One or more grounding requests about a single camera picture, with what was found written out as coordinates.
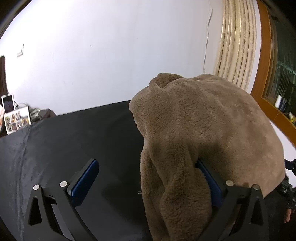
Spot brown fleece sweater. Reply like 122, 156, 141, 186
129, 73, 285, 240

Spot operator right hand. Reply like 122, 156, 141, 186
284, 208, 292, 223

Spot black satin work cloth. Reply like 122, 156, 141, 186
0, 99, 296, 241

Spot white tablet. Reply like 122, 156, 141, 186
1, 93, 16, 113

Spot dark wooden headboard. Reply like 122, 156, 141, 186
0, 56, 8, 96

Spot beige curtain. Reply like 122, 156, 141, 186
214, 0, 256, 90

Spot wooden window frame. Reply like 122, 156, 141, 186
251, 1, 295, 145

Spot photo frame collage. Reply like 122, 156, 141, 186
4, 106, 31, 135

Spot white wall switch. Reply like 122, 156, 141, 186
16, 44, 24, 58

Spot air conditioner power cable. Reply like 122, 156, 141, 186
202, 0, 213, 74

